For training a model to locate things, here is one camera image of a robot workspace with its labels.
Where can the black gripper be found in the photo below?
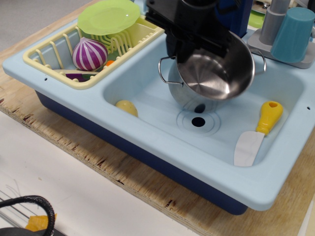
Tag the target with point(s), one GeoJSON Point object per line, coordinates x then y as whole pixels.
{"type": "Point", "coordinates": [189, 25]}

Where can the stainless steel pot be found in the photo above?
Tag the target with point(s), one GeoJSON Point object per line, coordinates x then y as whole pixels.
{"type": "Point", "coordinates": [205, 81]}

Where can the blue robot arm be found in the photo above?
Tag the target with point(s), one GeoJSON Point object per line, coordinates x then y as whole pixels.
{"type": "Point", "coordinates": [233, 15]}

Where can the light blue toy sink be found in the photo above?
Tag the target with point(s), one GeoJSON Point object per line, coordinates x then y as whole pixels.
{"type": "Point", "coordinates": [164, 137]}

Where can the orange toy carrot piece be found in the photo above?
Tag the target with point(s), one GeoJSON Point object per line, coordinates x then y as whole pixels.
{"type": "Point", "coordinates": [109, 62]}

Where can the green plastic plate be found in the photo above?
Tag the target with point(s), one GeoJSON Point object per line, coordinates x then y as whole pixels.
{"type": "Point", "coordinates": [108, 17]}

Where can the yellow toy potato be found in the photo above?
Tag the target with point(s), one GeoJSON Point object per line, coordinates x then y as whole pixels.
{"type": "Point", "coordinates": [128, 107]}

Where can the green plate in background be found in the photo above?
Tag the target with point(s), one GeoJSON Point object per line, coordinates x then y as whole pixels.
{"type": "Point", "coordinates": [257, 16]}

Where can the grey toy faucet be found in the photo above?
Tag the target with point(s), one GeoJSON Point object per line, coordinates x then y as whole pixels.
{"type": "Point", "coordinates": [263, 39]}

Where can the purple striped toy onion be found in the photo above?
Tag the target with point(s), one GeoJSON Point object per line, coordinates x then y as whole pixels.
{"type": "Point", "coordinates": [89, 54]}

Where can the pale yellow dish rack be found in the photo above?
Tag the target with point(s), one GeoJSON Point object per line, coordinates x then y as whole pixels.
{"type": "Point", "coordinates": [53, 55]}

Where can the purple toy eggplant slice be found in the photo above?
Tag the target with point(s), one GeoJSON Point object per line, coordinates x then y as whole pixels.
{"type": "Point", "coordinates": [76, 76]}

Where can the teal plastic cup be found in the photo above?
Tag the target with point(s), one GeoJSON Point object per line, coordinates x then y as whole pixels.
{"type": "Point", "coordinates": [291, 42]}

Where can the wooden plywood board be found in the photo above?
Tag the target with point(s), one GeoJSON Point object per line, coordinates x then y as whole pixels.
{"type": "Point", "coordinates": [97, 190]}

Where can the yellow tape piece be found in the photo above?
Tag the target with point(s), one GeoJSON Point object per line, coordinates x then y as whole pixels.
{"type": "Point", "coordinates": [37, 223]}

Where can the yellow handled toy knife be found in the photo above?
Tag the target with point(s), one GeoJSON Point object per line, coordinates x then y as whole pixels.
{"type": "Point", "coordinates": [249, 142]}

